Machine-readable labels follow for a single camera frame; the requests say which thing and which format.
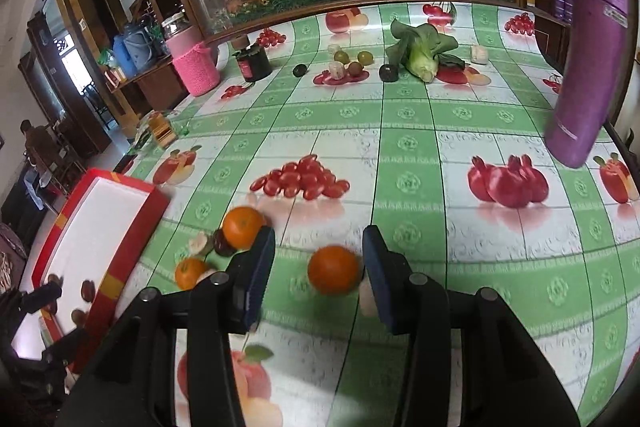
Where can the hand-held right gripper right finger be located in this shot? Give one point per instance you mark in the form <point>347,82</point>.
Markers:
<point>380,279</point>

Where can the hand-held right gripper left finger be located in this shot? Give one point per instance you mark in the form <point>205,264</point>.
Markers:
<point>260,272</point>

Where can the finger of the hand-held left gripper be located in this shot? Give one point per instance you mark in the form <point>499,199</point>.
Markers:
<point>41,298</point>
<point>66,345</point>

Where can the dark red date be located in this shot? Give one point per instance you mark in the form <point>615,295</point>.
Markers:
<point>223,243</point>
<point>88,290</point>
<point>53,279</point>

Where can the red tray with white inside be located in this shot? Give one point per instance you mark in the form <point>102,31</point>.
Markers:
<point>85,227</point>

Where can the brown round cookie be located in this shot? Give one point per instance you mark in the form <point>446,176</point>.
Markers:
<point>78,317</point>

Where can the small orange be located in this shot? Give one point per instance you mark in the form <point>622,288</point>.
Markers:
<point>190,273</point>

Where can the green checked fruit-print tablecloth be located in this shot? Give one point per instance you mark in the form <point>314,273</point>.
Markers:
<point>415,147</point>

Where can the clear packet of crackers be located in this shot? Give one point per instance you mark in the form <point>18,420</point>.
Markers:
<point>160,129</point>

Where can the small dark green fruit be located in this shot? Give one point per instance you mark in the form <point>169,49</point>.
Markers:
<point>300,70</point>

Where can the dark plum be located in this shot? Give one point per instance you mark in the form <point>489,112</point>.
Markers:
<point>388,72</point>

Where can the black jar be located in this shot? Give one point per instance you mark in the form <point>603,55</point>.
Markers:
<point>255,63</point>

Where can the reddish green grape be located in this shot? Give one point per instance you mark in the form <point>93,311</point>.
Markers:
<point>356,68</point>

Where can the white garlic bulb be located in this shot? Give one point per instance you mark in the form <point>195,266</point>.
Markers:
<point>336,70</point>

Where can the jar in pink knitted sleeve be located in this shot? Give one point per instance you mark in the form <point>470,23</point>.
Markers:
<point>195,67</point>

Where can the wooden cabinet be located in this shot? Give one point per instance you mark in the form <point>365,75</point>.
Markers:
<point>150,82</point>

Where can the bok choy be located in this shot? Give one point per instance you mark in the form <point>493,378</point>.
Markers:
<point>422,49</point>

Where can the grey blue kettle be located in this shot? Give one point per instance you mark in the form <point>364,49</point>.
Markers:
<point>142,44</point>

